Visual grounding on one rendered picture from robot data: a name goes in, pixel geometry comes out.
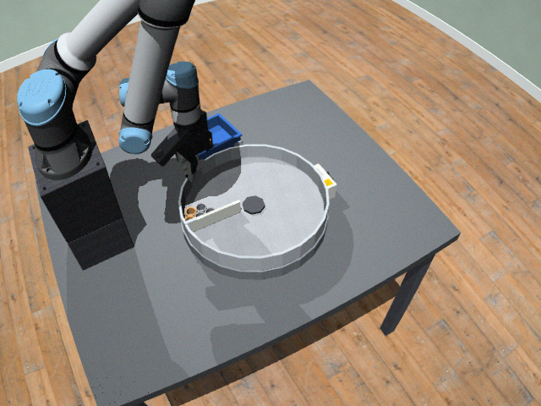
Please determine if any blue crate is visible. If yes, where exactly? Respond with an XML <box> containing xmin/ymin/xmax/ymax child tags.
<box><xmin>199</xmin><ymin>113</ymin><xmax>243</xmax><ymax>159</ymax></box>

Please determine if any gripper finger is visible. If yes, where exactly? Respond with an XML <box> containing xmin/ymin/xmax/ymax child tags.
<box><xmin>186</xmin><ymin>152</ymin><xmax>205</xmax><ymax>183</ymax></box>
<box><xmin>175</xmin><ymin>152</ymin><xmax>188</xmax><ymax>178</ymax></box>

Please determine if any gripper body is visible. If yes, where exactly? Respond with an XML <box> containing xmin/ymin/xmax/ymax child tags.
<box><xmin>173</xmin><ymin>109</ymin><xmax>213</xmax><ymax>160</ymax></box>

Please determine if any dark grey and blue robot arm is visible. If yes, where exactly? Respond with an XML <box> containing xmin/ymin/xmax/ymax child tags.
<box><xmin>17</xmin><ymin>0</ymin><xmax>201</xmax><ymax>180</ymax></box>

